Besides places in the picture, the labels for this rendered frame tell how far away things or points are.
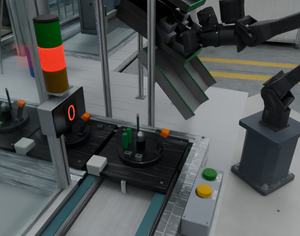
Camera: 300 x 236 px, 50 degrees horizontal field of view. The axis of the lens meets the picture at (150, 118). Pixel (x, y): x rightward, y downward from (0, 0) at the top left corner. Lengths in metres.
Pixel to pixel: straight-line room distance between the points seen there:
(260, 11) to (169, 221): 4.29
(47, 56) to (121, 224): 0.45
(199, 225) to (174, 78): 0.56
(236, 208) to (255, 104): 0.65
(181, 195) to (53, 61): 0.47
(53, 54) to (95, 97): 0.88
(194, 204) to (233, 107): 0.72
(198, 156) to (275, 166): 0.23
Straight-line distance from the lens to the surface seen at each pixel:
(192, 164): 0.98
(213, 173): 0.93
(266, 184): 1.06
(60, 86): 0.72
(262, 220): 1.00
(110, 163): 0.96
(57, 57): 0.69
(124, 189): 0.92
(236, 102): 1.53
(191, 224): 0.83
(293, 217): 1.04
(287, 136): 0.98
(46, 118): 0.72
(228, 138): 1.28
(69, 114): 0.75
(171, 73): 1.18
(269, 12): 4.92
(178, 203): 0.86
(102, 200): 0.93
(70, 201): 0.90
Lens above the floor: 1.58
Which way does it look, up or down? 32 degrees down
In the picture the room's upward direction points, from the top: straight up
